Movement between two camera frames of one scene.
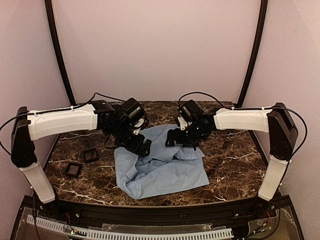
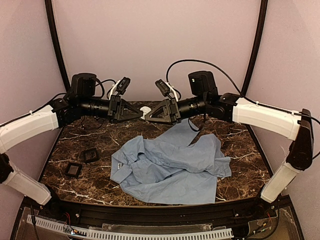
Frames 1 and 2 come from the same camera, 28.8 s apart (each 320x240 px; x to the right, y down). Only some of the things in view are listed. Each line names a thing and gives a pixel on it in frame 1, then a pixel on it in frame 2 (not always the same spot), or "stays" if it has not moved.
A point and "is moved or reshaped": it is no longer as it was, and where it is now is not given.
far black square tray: x=90 y=155 stays
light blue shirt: x=165 y=170 is moved or reshaped
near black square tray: x=73 y=170 stays
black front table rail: x=215 y=214 stays
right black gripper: x=180 y=139 → x=174 y=111
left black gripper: x=136 y=144 → x=114 y=108
